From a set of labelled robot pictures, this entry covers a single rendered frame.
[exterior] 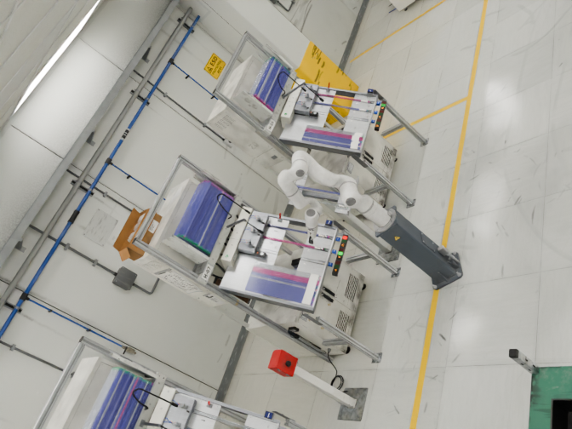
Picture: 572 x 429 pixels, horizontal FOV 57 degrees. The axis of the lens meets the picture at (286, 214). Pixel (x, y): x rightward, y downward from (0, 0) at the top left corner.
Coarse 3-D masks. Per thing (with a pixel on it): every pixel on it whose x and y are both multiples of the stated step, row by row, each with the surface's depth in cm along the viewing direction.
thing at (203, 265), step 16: (176, 160) 387; (208, 176) 397; (160, 192) 369; (144, 224) 356; (224, 224) 388; (336, 224) 402; (176, 240) 360; (192, 256) 375; (208, 256) 372; (352, 256) 433; (368, 256) 420; (208, 272) 373
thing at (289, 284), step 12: (264, 264) 386; (252, 276) 382; (264, 276) 381; (276, 276) 380; (288, 276) 379; (300, 276) 377; (312, 276) 376; (252, 288) 377; (264, 288) 375; (276, 288) 374; (288, 288) 373; (300, 288) 372; (312, 288) 371; (300, 300) 367; (312, 300) 365
